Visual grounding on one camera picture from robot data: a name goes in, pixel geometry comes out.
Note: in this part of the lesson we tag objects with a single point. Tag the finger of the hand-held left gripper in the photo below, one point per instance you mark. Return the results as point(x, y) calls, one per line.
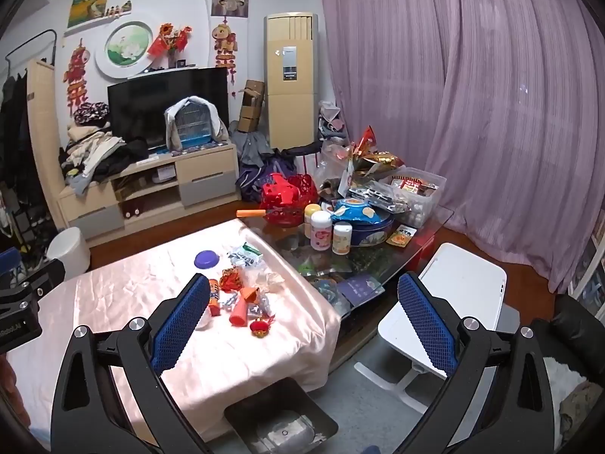
point(45, 272)
point(9, 265)

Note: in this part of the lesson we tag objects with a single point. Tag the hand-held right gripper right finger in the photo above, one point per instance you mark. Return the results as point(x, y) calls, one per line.
point(425, 326)

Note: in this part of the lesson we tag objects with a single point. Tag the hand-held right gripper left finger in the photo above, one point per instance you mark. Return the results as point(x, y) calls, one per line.
point(182, 326)

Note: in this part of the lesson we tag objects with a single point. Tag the brown orange candy tube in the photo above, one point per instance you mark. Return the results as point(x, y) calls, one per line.
point(214, 295)

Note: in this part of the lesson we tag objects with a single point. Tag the orange paper cone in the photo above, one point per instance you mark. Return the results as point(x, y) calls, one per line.
point(241, 310)

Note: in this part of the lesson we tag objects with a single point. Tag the small red lantern ornament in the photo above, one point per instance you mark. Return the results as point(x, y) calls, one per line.
point(259, 328)

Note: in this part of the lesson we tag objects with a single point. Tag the silver foil wrapper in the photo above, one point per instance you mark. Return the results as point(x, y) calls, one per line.
point(262, 311)

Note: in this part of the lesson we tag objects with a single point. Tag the white tissue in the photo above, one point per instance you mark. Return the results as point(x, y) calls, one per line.
point(274, 281)

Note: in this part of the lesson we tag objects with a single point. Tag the black waste bin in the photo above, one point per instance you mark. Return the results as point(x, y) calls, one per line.
point(281, 421)

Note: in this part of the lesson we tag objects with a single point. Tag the white round stool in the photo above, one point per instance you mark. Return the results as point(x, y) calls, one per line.
point(68, 250)

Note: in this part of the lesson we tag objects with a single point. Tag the white folding lap table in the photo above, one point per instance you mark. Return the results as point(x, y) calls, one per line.
point(453, 293)

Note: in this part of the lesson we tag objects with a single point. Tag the pink satin tablecloth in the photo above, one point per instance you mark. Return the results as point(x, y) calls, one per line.
point(227, 340)

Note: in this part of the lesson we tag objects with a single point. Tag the red crumpled wrapper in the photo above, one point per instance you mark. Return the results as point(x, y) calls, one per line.
point(230, 279)

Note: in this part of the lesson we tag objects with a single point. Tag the purple round lid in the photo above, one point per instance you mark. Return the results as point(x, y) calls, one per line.
point(207, 259)

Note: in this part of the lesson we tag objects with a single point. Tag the dark blue booklet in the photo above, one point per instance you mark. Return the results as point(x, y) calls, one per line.
point(361, 288)

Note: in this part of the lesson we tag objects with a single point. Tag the clear plastic wrapper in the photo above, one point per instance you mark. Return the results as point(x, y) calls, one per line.
point(254, 272)

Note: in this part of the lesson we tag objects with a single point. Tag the orange snack packet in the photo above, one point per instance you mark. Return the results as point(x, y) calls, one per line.
point(402, 235)

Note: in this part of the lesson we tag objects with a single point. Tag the green white packet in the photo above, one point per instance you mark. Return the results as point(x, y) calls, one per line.
point(246, 255)

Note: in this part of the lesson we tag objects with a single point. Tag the blue cookie tin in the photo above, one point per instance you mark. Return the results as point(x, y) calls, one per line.
point(373, 232)

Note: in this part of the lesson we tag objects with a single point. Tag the white bottle orange label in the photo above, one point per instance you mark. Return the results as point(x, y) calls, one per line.
point(342, 240)

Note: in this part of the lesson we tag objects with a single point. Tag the clear plastic storage box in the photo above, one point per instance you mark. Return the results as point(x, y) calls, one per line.
point(420, 194)

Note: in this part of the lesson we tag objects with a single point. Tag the pile of clothes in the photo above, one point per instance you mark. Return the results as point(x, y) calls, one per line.
point(94, 149)

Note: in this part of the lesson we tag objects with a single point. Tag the blue chips bag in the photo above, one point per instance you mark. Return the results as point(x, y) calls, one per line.
point(354, 210)

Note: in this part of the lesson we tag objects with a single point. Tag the clothes rack with dark clothes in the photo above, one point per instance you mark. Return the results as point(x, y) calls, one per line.
point(14, 127)

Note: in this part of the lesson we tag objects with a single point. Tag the glass coffee table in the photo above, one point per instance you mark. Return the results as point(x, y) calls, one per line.
point(293, 241)

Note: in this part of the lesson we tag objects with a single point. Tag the white bottle pink label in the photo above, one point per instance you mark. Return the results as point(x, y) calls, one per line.
point(320, 231)

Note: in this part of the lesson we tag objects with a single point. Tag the beige leaning board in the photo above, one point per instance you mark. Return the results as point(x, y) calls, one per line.
point(45, 127)

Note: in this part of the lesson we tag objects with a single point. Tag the beige television cabinet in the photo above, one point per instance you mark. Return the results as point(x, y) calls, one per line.
point(156, 179)

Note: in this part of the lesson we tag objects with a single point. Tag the yellow lid bottle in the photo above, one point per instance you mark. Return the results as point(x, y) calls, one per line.
point(312, 217)

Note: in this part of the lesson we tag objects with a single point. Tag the red plastic basket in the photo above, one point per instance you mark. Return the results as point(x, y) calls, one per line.
point(283, 198)

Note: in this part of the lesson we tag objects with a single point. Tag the dark clothes heap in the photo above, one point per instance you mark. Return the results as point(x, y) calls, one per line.
point(264, 165)

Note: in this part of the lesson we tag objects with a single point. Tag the clear plastic bag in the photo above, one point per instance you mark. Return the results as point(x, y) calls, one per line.
point(331, 165)

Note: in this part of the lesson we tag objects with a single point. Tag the black flat television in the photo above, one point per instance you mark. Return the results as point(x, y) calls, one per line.
point(142, 104)

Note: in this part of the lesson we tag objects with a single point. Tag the red snack bag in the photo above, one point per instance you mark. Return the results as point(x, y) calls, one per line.
point(366, 139)

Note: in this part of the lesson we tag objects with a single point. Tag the red fish hanging decoration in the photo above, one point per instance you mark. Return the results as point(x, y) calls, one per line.
point(76, 75)

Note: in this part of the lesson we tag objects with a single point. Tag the blue bird cage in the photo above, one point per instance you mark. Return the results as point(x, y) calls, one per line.
point(191, 125)

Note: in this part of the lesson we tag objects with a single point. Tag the covered bird cage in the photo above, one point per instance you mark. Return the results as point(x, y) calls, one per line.
point(208, 108)

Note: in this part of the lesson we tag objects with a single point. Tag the purple curtain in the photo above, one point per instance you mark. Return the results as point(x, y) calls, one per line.
point(449, 104)

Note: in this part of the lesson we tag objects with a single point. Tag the stacked cardboard boxes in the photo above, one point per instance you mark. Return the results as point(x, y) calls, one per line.
point(250, 104)

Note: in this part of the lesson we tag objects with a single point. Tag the red flower bouquet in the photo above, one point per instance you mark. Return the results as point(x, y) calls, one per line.
point(172, 38)

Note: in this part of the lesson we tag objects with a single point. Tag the landscape painting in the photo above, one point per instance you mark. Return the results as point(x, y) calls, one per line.
point(88, 4)

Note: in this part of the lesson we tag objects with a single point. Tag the beige standing air conditioner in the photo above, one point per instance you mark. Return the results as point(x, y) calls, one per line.
point(289, 66)

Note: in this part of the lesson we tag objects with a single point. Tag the red tassel hanging decoration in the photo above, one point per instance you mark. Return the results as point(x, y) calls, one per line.
point(226, 45)

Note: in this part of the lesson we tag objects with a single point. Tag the round white wall decoration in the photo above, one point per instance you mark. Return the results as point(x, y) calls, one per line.
point(125, 47)

